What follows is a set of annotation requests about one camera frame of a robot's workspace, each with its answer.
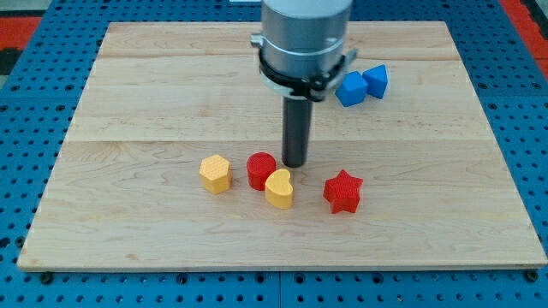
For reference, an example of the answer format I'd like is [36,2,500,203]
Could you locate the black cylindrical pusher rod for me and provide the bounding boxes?
[282,98,313,168]

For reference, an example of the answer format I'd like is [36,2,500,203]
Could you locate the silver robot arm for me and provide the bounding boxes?
[250,0,357,168]

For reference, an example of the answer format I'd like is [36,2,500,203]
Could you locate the yellow hexagon block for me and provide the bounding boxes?
[200,155,232,194]

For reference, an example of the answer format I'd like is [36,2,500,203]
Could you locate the blue cube block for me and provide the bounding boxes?
[335,71,368,107]

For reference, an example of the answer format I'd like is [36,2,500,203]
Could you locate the red cylinder block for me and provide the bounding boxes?
[247,152,277,191]

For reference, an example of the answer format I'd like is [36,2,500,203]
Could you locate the yellow heart block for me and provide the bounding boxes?
[265,169,294,210]

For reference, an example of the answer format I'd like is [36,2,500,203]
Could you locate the blue triangle block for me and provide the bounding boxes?
[362,64,389,99]

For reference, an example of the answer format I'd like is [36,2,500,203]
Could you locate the red star block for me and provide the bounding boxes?
[323,169,364,214]

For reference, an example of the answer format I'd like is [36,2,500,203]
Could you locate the wooden board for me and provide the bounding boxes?
[17,21,547,272]

